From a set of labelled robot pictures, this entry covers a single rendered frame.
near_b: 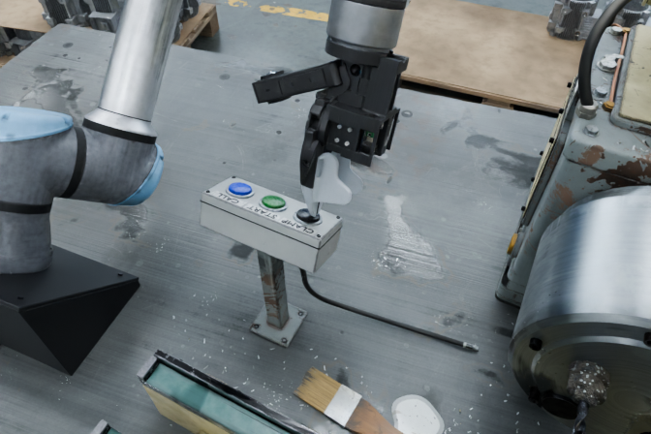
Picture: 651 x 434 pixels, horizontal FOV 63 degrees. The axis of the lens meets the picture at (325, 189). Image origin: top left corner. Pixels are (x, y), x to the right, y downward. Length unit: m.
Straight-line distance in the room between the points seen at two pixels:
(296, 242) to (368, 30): 0.26
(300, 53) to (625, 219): 2.44
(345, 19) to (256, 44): 2.49
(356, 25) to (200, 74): 0.89
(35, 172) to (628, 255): 0.75
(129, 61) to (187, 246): 0.33
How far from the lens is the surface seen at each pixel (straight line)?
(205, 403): 0.71
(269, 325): 0.87
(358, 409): 0.82
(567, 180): 0.73
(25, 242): 0.88
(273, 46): 2.99
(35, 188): 0.87
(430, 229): 1.01
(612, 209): 0.65
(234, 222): 0.67
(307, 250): 0.63
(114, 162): 0.90
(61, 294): 0.83
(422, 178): 1.09
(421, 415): 0.83
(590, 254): 0.61
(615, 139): 0.70
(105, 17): 2.43
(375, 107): 0.56
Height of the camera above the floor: 1.57
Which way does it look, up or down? 47 degrees down
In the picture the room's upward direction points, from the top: straight up
